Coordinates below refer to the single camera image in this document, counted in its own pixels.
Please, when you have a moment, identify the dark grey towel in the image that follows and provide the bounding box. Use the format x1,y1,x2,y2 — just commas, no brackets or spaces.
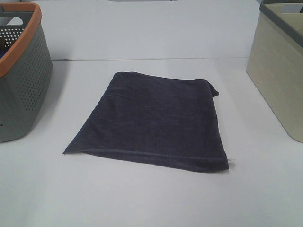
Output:
64,72,229,173

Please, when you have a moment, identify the beige basket with grey rim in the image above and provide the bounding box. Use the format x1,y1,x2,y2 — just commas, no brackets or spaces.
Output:
246,0,303,142

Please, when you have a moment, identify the grey basket with orange rim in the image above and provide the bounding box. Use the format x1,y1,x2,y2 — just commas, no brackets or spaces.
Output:
0,2,53,142

